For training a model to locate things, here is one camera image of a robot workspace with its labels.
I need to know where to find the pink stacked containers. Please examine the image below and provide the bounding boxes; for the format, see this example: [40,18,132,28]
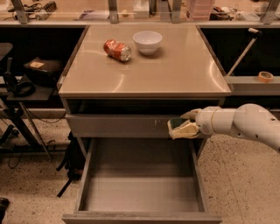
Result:
[186,0,215,21]

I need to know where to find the black side table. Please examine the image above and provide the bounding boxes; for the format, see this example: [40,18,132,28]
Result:
[0,42,56,162]

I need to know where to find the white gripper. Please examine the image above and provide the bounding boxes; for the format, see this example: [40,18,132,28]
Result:
[167,107,220,139]

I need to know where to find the black bag on shelf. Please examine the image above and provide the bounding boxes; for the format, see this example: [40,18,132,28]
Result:
[24,57,64,88]

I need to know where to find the grey drawer cabinet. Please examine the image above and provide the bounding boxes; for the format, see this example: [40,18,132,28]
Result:
[56,22,234,158]

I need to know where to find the green yellow sponge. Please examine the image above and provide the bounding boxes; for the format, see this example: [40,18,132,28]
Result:
[169,117,186,130]

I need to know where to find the black headphones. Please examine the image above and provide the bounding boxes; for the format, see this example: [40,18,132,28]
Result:
[3,72,35,97]

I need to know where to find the white box on shelf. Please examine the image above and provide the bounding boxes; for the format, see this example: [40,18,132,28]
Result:
[133,0,150,18]

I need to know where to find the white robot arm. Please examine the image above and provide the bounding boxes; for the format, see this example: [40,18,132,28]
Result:
[167,103,280,152]

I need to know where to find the red soda can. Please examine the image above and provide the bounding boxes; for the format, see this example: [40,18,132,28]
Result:
[103,39,131,62]

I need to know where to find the roll of tan tape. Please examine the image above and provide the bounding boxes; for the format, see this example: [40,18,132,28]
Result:
[258,71,274,83]

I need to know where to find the open grey middle drawer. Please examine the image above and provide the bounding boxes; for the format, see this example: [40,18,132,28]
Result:
[62,138,221,224]

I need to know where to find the white bowl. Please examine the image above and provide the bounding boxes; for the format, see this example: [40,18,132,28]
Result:
[133,31,163,55]

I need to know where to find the closed grey upper drawer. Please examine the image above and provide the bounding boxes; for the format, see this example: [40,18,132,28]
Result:
[66,114,171,138]

